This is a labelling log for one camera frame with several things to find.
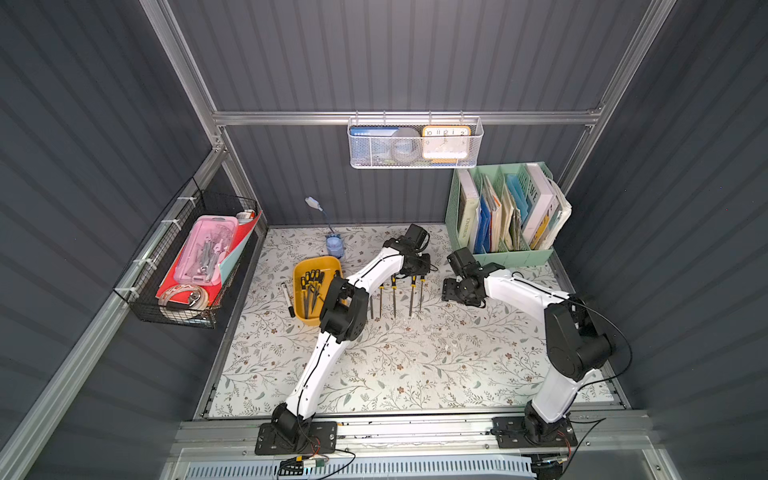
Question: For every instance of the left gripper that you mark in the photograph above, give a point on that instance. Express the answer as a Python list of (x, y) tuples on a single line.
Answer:
[(417, 264)]

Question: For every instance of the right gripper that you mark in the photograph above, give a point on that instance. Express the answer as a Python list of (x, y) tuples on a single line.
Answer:
[(455, 288)]

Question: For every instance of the yellow storage box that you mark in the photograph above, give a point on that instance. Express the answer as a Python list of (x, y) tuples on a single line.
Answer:
[(311, 281)]

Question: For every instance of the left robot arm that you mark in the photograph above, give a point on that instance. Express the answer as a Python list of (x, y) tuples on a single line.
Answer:
[(343, 317)]

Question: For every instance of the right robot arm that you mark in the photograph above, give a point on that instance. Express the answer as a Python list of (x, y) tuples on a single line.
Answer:
[(577, 338)]

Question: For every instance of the green file organizer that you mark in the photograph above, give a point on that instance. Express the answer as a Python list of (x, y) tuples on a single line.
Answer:
[(486, 212)]

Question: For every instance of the blue box in basket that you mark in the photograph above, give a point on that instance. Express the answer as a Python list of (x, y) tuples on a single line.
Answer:
[(370, 145)]

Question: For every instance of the blue desk lamp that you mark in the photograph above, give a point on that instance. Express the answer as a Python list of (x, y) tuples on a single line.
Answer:
[(334, 242)]

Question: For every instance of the grey tape roll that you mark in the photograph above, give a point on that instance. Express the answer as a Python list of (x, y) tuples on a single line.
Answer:
[(406, 145)]

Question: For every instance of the yellow white clock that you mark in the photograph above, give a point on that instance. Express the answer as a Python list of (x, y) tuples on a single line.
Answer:
[(447, 142)]

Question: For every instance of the white book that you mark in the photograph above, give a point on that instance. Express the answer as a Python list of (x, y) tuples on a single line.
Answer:
[(543, 204)]

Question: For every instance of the red folder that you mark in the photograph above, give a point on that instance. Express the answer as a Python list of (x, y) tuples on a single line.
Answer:
[(170, 291)]

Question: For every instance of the pink plastic case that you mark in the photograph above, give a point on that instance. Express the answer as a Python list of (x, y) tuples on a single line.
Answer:
[(207, 245)]

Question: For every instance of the white wire basket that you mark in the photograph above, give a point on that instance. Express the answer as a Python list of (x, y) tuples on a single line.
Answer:
[(418, 122)]

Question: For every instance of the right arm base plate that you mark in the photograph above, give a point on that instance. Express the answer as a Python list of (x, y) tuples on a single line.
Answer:
[(529, 432)]

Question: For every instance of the aluminium rail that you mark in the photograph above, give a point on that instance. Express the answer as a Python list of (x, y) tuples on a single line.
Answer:
[(597, 429)]

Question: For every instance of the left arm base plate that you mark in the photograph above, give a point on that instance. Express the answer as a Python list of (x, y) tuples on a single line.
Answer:
[(318, 437)]

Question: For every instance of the black wire basket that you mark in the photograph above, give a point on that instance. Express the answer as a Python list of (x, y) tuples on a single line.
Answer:
[(138, 291)]

